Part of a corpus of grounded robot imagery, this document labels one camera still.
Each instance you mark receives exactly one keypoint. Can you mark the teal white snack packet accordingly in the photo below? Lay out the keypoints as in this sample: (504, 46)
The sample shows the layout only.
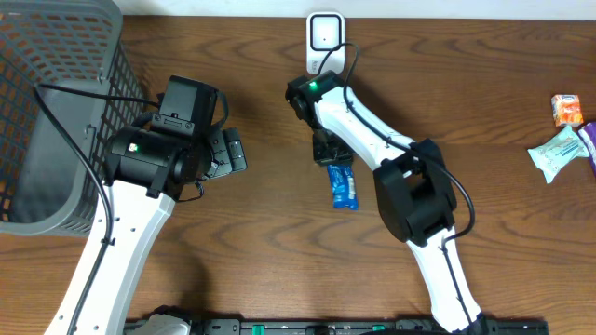
(552, 156)

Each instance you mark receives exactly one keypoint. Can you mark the orange Kleenex tissue pack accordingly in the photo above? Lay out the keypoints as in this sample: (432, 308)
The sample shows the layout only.
(566, 110)

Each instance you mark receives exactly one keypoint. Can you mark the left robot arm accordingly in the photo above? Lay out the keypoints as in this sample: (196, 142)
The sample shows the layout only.
(146, 166)

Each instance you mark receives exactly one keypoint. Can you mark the red purple snack bag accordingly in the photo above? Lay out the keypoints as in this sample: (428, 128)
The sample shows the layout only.
(588, 135)

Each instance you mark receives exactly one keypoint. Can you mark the grey plastic mesh basket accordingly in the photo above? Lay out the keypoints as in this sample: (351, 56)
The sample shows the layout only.
(69, 54)

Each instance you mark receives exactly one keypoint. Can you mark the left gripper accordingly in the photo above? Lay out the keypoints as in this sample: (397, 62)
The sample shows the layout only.
(233, 152)

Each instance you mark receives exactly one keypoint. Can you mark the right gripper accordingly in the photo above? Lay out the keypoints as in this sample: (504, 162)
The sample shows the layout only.
(321, 157)

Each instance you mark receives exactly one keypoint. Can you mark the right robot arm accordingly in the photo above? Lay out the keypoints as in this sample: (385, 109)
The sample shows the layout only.
(414, 190)

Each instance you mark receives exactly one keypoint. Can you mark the blue snack wrapper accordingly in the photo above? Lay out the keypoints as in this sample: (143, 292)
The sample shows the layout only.
(342, 181)

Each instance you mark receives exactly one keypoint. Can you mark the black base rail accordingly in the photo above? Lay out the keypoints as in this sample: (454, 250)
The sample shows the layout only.
(168, 324)

